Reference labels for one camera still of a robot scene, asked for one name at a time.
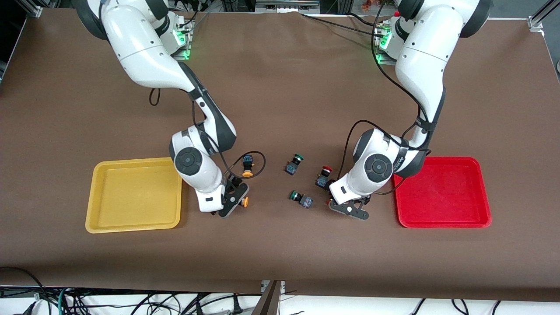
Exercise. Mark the white metal bracket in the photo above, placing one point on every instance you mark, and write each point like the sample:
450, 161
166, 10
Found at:
264, 286

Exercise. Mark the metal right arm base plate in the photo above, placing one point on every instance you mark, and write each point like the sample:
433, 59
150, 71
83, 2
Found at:
189, 46

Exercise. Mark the yellow plastic tray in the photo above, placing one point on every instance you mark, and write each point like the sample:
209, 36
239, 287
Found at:
131, 197

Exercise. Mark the brown table support beam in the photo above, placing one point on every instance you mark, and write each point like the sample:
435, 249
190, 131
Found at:
269, 302

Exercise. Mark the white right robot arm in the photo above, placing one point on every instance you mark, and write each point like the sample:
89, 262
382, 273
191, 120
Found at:
140, 48

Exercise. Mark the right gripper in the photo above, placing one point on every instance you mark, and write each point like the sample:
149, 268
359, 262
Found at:
236, 181

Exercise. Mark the brown table mat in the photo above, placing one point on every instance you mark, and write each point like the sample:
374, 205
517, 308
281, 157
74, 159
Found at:
280, 96

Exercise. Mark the green push button switch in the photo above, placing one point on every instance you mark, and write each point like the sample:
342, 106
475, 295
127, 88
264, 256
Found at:
291, 167
306, 201

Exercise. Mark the red plastic tray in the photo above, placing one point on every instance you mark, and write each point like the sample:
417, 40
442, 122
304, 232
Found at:
446, 192

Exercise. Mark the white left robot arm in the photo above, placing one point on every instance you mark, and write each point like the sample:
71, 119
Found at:
420, 61

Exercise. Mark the aluminium frame profile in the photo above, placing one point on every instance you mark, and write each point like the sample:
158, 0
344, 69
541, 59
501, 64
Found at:
34, 8
540, 18

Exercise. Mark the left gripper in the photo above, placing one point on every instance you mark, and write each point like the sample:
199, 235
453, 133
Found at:
329, 183

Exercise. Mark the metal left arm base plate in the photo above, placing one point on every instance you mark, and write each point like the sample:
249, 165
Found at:
379, 59

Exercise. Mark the grey metal device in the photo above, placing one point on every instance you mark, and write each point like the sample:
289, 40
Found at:
286, 5

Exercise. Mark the black power plug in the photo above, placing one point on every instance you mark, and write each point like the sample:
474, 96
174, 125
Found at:
236, 308

